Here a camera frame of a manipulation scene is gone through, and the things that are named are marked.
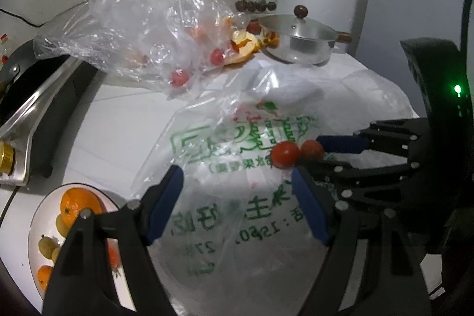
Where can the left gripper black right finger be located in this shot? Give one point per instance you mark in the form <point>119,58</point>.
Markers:
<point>392,282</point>

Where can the orange peel pile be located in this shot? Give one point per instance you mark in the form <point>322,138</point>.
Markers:
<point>247,41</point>

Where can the clear crumpled plastic bag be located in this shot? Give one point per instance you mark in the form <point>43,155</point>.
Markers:
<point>170,46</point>

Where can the silver induction cooker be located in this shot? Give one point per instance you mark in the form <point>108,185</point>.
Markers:
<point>30,135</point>

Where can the clear box of dates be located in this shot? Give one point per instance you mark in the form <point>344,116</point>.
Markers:
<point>256,6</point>

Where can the white round plate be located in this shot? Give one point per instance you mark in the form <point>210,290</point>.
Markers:
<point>43,223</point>

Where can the yellow-green longan fruit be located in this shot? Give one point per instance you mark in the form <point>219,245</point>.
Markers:
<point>46,246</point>
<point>62,227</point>
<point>55,254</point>

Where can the grey refrigerator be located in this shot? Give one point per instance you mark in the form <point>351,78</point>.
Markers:
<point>380,25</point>

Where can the dark chopstick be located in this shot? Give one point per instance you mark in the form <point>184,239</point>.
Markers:
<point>8,203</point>

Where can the large front mandarin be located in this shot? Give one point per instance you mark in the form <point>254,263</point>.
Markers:
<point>113,254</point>

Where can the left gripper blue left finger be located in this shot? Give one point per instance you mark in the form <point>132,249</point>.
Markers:
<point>82,281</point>

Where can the small steel pot with lid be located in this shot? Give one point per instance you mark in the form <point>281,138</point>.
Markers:
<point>299,39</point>

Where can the red cherry tomato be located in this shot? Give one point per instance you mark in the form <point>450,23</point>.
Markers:
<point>285,155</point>
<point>312,150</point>

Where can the printed white plastic bag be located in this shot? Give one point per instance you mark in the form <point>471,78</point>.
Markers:
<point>237,242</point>

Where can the red label bottle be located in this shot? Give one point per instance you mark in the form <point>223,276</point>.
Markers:
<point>5,48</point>

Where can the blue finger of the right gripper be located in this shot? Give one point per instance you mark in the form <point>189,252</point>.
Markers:
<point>372,182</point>
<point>343,144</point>

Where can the black wok with wooden handle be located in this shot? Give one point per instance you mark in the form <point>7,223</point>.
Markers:
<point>22,75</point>

